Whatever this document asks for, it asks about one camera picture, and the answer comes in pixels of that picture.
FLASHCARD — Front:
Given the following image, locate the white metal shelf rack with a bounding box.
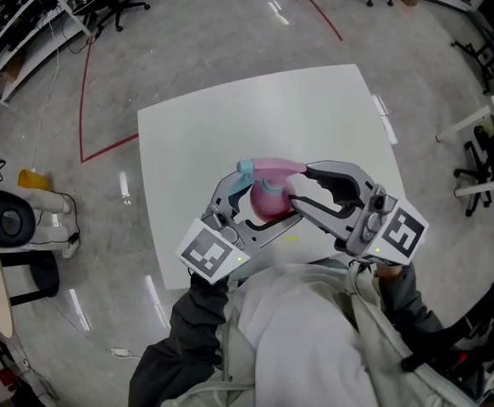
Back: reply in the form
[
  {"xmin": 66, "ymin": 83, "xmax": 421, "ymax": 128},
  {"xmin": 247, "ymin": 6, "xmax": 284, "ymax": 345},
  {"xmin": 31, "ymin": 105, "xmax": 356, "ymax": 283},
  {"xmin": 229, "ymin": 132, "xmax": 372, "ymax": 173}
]
[{"xmin": 0, "ymin": 0, "xmax": 93, "ymax": 108}]

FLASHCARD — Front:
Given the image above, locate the black power cable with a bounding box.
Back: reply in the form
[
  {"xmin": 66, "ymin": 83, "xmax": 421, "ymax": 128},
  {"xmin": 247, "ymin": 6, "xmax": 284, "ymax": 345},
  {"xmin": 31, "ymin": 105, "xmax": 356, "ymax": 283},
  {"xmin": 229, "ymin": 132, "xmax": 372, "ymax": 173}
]
[{"xmin": 55, "ymin": 191, "xmax": 82, "ymax": 246}]

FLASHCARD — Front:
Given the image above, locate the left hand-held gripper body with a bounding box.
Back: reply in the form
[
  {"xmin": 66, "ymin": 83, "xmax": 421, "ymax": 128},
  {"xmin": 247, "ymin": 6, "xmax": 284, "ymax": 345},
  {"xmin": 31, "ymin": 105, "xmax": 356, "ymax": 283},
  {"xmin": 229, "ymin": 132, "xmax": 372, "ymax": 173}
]
[{"xmin": 175, "ymin": 201, "xmax": 265, "ymax": 287}]

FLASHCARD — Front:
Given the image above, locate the person's right forearm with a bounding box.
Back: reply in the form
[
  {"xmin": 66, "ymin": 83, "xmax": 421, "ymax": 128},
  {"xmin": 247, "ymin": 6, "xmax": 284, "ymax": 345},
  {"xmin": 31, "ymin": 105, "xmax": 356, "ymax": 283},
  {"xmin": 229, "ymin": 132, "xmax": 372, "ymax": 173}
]
[{"xmin": 373, "ymin": 263, "xmax": 458, "ymax": 372}]

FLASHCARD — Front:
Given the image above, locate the pink and blue spray head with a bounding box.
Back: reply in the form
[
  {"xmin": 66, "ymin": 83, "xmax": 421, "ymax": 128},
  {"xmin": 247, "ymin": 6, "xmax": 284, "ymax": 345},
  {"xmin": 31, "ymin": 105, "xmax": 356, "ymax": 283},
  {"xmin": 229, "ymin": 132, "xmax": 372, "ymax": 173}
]
[{"xmin": 227, "ymin": 158, "xmax": 308, "ymax": 201}]

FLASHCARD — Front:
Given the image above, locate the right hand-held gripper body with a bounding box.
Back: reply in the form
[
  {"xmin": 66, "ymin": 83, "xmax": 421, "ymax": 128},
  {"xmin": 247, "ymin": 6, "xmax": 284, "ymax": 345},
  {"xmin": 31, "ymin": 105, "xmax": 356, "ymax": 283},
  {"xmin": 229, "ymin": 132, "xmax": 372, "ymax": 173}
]
[{"xmin": 334, "ymin": 183, "xmax": 430, "ymax": 267}]

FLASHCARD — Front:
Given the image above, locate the person's left forearm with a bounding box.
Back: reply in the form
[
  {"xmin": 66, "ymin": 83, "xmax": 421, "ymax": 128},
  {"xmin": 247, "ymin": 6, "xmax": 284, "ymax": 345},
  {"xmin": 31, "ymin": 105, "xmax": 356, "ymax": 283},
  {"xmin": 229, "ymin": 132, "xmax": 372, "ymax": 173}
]
[{"xmin": 128, "ymin": 269, "xmax": 231, "ymax": 407}]

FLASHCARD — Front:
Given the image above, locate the person's white hooded torso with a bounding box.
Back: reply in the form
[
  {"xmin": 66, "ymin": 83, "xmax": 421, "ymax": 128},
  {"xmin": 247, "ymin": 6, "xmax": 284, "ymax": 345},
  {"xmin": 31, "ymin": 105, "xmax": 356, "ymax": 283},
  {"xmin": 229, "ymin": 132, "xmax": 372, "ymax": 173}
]
[{"xmin": 229, "ymin": 256, "xmax": 386, "ymax": 407}]

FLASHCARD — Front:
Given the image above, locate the black round camera device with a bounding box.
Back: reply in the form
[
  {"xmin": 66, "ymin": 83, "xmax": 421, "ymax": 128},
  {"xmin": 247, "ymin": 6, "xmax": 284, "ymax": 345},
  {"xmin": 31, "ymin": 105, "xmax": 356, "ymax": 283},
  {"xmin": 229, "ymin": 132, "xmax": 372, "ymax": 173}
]
[{"xmin": 0, "ymin": 187, "xmax": 36, "ymax": 245}]

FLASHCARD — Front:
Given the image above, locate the black round stool base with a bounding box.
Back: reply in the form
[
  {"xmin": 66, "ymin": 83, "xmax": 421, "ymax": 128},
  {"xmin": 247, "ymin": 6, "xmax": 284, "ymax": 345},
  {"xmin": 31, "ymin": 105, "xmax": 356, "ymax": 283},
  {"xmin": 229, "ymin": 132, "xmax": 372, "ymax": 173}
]
[{"xmin": 0, "ymin": 250, "xmax": 60, "ymax": 307}]

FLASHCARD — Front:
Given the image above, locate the pink spray bottle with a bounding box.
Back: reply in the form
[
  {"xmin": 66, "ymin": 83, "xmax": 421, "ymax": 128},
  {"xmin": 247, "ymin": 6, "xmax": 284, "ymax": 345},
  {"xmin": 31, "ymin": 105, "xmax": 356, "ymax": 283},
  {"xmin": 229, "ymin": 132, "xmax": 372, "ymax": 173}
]
[{"xmin": 249, "ymin": 179, "xmax": 299, "ymax": 224}]

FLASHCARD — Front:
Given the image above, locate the yellow plastic container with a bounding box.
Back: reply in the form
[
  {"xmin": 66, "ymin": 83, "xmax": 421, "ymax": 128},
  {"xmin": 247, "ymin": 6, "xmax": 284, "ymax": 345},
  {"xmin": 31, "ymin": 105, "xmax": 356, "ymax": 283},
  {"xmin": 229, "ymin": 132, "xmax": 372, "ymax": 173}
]
[{"xmin": 16, "ymin": 168, "xmax": 53, "ymax": 191}]

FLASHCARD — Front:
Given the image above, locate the person's pale green vest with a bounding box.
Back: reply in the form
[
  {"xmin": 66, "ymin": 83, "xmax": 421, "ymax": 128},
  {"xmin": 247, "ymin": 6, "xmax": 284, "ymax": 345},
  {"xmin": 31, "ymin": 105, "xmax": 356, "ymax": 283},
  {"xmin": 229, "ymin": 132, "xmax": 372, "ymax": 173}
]
[{"xmin": 174, "ymin": 260, "xmax": 480, "ymax": 407}]

